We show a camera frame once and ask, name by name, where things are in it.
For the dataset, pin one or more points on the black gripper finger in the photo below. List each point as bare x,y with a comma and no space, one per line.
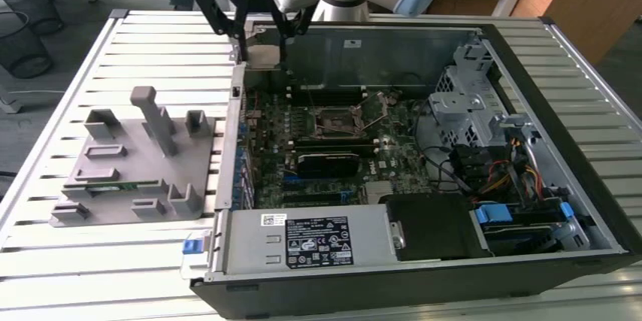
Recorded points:
212,13
284,28

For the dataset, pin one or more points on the silver CPU green board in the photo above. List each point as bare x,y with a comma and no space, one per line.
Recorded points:
264,56

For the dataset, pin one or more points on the CPU socket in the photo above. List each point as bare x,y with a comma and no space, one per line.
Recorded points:
333,122

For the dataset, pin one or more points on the black RAM slot bank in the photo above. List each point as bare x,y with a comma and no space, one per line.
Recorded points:
331,146
325,95

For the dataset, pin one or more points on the black mesh waste bin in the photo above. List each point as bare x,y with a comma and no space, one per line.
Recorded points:
40,9
22,50

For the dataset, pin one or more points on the black graphics card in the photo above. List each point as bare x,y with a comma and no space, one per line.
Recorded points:
325,165

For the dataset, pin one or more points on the silver metal drive cage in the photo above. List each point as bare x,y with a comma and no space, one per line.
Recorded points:
460,110

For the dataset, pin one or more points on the green motherboard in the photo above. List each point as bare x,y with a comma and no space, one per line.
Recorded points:
400,170

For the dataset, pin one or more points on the silver chipset heatsink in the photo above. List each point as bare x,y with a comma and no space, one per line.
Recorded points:
377,190

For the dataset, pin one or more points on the grey plastic parts rack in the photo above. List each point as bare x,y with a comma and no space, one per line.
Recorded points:
149,185

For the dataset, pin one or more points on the green RAM stick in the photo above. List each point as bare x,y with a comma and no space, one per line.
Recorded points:
127,186

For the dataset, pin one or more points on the silver power supply unit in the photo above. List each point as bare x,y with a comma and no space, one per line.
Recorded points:
240,238

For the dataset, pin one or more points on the black plastic fan shroud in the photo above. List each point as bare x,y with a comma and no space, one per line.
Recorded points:
431,223

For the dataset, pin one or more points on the blue case latch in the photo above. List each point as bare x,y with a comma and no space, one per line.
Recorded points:
192,246

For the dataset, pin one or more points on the wooden cabinet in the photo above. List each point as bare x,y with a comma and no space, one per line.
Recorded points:
591,5

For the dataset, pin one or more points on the blue disk carrier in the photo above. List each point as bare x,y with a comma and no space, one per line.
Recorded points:
494,215

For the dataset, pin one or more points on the blue drive bay tab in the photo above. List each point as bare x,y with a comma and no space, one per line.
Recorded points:
566,211

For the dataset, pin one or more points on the black open PC case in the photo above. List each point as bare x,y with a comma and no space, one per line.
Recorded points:
400,294

